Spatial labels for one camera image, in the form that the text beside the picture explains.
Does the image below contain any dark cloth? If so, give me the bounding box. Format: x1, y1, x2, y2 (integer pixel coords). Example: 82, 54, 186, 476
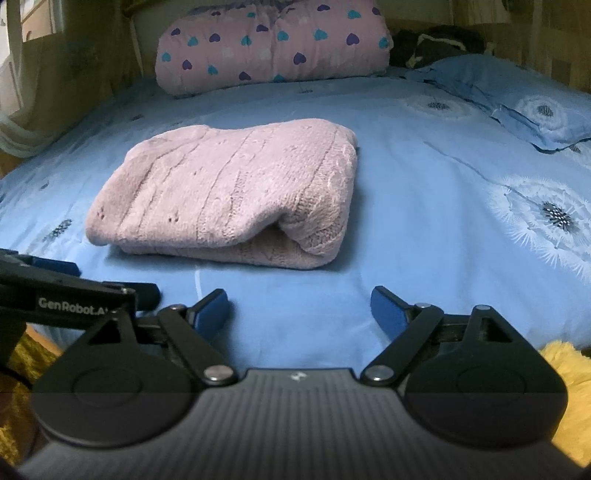
390, 25, 495, 70

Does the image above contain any pink knitted cardigan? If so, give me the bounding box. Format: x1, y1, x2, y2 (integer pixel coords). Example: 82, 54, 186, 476
85, 117, 360, 271

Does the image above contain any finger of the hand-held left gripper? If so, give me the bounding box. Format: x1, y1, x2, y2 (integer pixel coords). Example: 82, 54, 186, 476
104, 282, 161, 310
0, 249, 81, 278

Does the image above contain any yellow fuzzy cloth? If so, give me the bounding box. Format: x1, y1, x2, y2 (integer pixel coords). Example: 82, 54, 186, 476
0, 323, 591, 467

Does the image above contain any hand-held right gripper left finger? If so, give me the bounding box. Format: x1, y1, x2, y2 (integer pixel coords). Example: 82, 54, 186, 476
87, 288, 237, 387

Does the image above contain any wooden bed frame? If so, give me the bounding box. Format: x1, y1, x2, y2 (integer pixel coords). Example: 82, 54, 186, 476
0, 0, 591, 176

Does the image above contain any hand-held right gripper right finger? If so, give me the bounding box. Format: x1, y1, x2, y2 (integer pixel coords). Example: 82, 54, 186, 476
359, 285, 514, 387

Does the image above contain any white cloth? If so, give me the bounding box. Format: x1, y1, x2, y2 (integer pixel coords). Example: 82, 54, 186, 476
0, 108, 51, 155

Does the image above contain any pink heart-print quilt roll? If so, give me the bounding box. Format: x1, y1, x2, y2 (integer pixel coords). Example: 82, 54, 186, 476
154, 0, 394, 97

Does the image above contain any blue floral pillow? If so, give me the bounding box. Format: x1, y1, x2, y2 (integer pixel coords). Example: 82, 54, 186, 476
406, 54, 591, 153

